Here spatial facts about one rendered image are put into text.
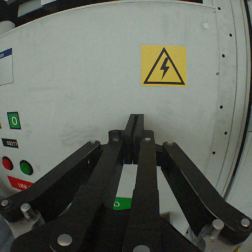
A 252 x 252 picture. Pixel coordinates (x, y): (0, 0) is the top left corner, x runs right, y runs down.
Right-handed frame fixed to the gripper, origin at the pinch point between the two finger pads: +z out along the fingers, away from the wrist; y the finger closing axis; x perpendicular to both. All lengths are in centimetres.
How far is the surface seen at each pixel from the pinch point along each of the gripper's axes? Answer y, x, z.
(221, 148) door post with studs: 19.4, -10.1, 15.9
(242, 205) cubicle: 33.2, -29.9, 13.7
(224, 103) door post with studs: 18.5, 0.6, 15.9
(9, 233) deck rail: -41, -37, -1
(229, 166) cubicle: 23.3, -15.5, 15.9
